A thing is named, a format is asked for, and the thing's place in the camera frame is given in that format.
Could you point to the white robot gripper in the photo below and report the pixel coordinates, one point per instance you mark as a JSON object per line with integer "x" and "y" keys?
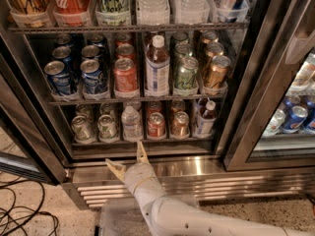
{"x": 139, "y": 175}

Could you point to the clear water bottle bottom shelf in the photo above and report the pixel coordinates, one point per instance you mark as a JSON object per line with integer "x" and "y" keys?
{"x": 132, "y": 124}

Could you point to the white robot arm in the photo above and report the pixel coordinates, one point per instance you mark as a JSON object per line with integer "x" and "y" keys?
{"x": 220, "y": 225}

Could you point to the brown tea bottle bottom shelf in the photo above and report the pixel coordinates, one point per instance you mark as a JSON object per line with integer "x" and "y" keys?
{"x": 205, "y": 119}

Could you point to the brown tea bottle shelf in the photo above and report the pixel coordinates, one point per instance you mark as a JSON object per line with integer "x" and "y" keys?
{"x": 157, "y": 68}
{"x": 205, "y": 119}

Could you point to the brown tea bottle middle shelf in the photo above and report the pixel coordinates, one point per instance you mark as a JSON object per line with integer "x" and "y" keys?
{"x": 157, "y": 68}

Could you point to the open fridge glass door left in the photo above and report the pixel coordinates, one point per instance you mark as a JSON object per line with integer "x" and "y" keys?
{"x": 22, "y": 124}

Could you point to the closed fridge glass door right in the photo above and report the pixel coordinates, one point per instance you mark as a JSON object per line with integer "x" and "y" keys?
{"x": 279, "y": 38}

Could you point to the green can top shelf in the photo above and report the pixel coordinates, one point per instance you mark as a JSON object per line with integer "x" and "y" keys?
{"x": 112, "y": 12}

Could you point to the clear water bottle top left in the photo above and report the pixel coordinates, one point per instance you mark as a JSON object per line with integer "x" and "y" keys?
{"x": 152, "y": 12}

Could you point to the clear water bottle top right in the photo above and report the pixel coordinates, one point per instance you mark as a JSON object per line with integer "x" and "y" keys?
{"x": 190, "y": 12}

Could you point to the blue pepsi can right fridge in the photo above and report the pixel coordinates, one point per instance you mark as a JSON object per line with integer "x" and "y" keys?
{"x": 295, "y": 117}

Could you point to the orange can top shelf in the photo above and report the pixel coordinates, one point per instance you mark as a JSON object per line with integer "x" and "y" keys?
{"x": 32, "y": 13}

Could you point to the red soda can bottom front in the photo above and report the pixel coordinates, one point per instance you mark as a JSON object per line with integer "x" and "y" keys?
{"x": 156, "y": 125}

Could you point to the red soda can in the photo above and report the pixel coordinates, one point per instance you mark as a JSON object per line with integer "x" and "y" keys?
{"x": 125, "y": 79}
{"x": 156, "y": 125}

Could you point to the clear plastic bin on floor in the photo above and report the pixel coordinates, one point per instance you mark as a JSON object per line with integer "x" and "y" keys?
{"x": 118, "y": 218}

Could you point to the green can bottom front left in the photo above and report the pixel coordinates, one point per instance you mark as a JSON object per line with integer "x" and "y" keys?
{"x": 83, "y": 130}

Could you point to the copper can bottom front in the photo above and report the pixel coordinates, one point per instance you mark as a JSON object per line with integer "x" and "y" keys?
{"x": 180, "y": 125}

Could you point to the red soda can middle front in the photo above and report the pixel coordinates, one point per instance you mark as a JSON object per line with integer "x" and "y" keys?
{"x": 125, "y": 79}

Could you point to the blue pepsi can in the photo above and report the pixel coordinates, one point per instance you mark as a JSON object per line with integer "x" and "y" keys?
{"x": 63, "y": 86}
{"x": 94, "y": 81}

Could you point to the green can middle front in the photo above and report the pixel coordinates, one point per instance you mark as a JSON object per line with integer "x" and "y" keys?
{"x": 185, "y": 80}

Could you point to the blue pepsi can front left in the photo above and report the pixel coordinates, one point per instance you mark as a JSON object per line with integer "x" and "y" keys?
{"x": 63, "y": 86}

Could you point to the gold can middle front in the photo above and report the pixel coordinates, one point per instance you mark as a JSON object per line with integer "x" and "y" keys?
{"x": 214, "y": 73}

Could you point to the red coca cola can top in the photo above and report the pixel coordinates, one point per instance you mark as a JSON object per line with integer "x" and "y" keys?
{"x": 72, "y": 13}

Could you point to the red bull can top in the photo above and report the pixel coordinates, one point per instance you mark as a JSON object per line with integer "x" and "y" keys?
{"x": 228, "y": 11}

